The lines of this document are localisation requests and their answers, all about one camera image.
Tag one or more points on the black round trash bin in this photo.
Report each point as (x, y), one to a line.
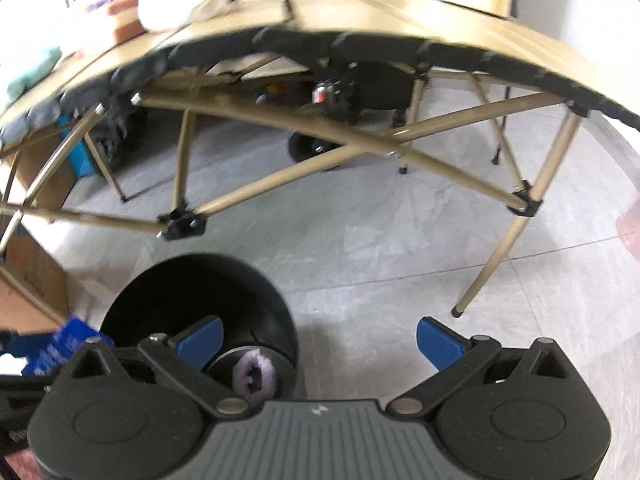
(179, 292)

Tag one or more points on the black wagon cart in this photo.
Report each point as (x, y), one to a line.
(368, 86)

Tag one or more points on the pink fluffy rug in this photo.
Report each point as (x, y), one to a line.
(20, 465)

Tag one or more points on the blue printed box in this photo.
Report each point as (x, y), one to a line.
(40, 353)

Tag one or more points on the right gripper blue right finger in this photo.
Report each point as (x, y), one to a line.
(438, 344)

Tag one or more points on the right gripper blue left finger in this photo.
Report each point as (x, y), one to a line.
(200, 343)

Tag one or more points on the cardboard box with green bag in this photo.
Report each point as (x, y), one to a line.
(33, 287)

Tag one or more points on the tan folding camping table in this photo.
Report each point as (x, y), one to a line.
(292, 64)

